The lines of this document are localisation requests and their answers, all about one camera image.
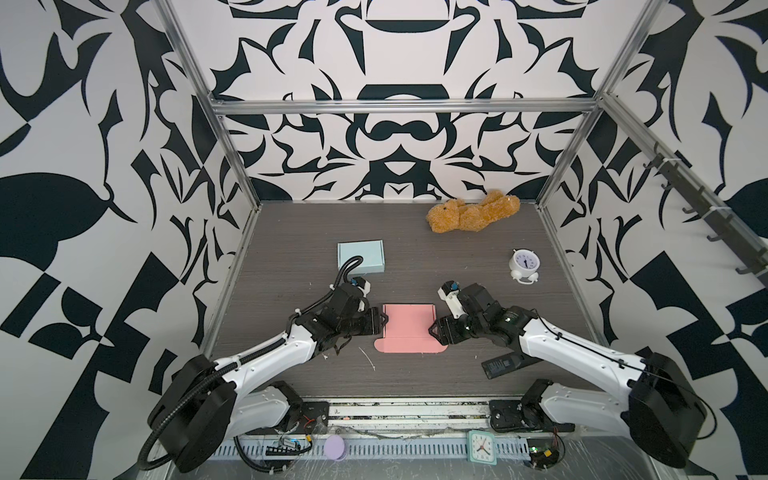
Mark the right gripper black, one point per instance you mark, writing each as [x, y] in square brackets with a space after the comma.
[449, 322]

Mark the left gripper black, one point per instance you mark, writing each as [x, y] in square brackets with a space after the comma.
[372, 321]

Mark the pink paper box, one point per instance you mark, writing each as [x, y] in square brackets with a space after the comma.
[407, 330]

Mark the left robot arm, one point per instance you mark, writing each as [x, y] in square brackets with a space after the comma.
[209, 401]

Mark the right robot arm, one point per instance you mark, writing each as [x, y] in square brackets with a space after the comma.
[645, 398]

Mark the black remote control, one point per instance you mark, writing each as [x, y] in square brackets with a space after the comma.
[506, 364]

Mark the white alarm clock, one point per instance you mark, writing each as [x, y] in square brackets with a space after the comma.
[524, 265]

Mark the brown teddy bear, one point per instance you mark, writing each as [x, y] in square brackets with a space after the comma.
[456, 214]

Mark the teal square clock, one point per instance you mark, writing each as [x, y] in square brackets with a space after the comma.
[481, 447]

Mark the purple round disc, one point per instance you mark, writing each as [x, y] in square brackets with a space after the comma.
[335, 448]

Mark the left circuit board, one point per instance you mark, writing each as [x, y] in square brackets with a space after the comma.
[290, 447]

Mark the circuit board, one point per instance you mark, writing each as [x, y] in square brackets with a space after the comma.
[545, 455]
[290, 447]

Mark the right circuit board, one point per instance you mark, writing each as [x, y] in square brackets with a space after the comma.
[545, 455]

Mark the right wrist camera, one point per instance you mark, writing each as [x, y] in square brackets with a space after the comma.
[448, 292]

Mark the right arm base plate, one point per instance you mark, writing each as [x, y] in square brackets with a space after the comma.
[510, 416]

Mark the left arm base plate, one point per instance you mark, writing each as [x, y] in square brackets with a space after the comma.
[310, 417]

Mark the white slotted cable duct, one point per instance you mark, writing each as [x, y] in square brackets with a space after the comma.
[513, 449]

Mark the wall hook rail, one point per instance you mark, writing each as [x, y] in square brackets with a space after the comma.
[704, 204]

